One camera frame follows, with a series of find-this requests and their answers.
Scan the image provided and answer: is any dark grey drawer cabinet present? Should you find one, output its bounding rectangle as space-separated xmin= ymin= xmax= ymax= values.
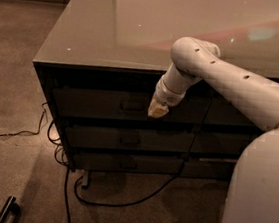
xmin=33 ymin=0 xmax=279 ymax=174

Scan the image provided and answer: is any thin black floor cable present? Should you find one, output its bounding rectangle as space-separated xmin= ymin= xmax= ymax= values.
xmin=0 ymin=97 xmax=76 ymax=168

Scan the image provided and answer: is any thick black floor cable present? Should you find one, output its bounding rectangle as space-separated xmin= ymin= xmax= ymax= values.
xmin=58 ymin=145 xmax=186 ymax=223

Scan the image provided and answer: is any black bar object on floor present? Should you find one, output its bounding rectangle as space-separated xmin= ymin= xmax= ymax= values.
xmin=0 ymin=196 xmax=21 ymax=223

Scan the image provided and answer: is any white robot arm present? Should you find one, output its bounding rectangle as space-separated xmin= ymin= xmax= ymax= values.
xmin=147 ymin=37 xmax=279 ymax=223

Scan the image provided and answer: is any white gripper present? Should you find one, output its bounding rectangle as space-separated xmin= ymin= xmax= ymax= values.
xmin=147 ymin=77 xmax=185 ymax=119

